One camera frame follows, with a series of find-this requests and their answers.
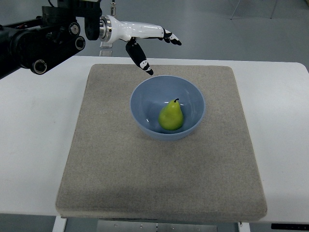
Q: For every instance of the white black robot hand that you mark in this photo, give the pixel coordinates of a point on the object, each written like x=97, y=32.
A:
x=112, y=30

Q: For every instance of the green pear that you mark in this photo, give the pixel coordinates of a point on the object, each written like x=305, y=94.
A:
x=171, y=116

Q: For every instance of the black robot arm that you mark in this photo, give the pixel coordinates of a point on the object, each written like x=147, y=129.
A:
x=48, y=40

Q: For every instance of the blue bowl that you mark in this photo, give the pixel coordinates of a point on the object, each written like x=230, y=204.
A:
x=150, y=96

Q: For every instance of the upper floor socket plate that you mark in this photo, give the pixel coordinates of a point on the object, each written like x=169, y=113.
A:
x=105, y=45

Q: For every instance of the floor socket plate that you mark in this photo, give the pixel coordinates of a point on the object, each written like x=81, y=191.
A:
x=105, y=53
x=105, y=45

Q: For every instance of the lower floor socket plate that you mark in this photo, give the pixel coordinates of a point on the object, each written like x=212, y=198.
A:
x=105, y=53

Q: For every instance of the metal chair legs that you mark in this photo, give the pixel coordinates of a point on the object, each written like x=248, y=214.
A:
x=254, y=9

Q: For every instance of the grey felt mat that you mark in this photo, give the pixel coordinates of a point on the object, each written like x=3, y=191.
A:
x=115, y=171

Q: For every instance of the black table control panel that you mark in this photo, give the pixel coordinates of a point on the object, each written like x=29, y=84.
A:
x=296, y=227

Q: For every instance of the metal table frame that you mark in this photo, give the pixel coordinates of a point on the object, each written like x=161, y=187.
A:
x=60, y=225

